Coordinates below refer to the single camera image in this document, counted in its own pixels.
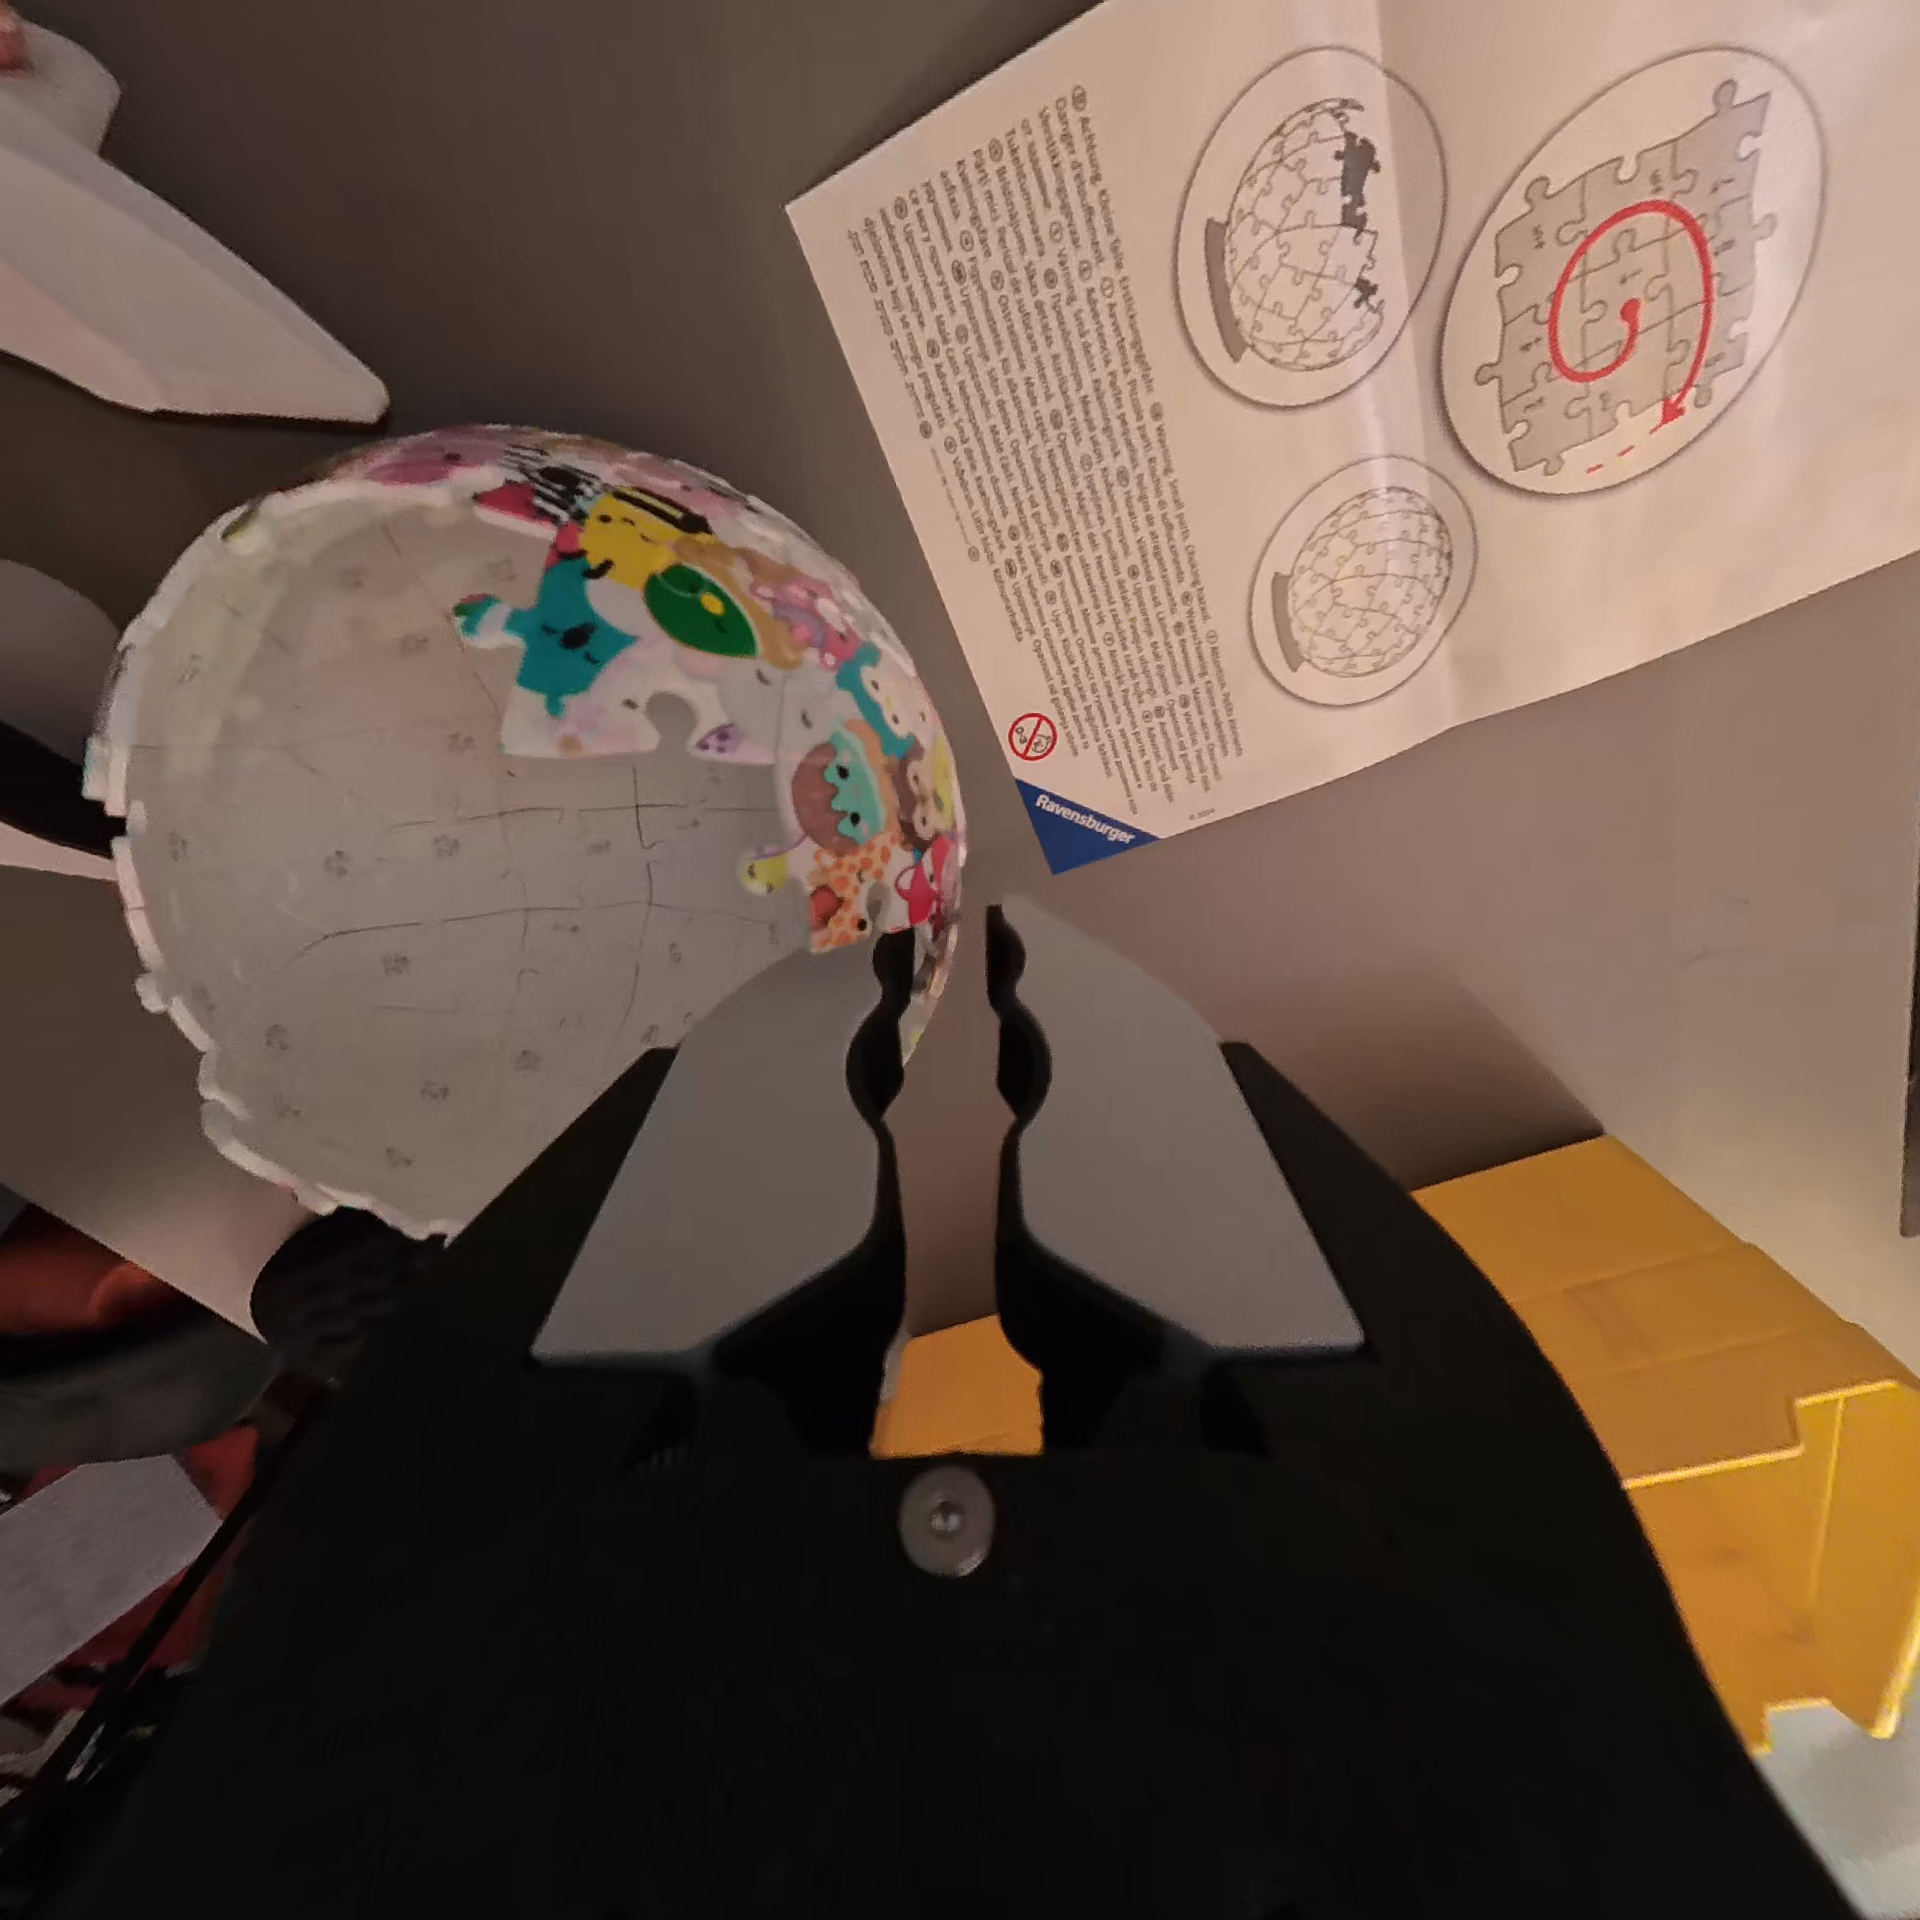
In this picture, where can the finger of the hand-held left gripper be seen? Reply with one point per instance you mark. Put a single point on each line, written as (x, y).
(166, 300)
(43, 644)

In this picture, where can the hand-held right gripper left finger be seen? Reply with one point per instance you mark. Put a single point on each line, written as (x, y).
(735, 1170)

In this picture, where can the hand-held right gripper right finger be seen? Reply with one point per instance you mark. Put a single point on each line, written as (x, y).
(1170, 1184)

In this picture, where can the colourful puzzle ball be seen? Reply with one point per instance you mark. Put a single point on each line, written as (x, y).
(422, 900)

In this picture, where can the yellow plastic bin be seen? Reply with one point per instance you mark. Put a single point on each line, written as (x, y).
(1651, 1349)

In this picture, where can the black wrist rest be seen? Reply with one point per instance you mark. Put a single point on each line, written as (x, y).
(345, 1290)

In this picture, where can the white instruction sheet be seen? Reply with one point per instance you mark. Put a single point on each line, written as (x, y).
(1349, 376)

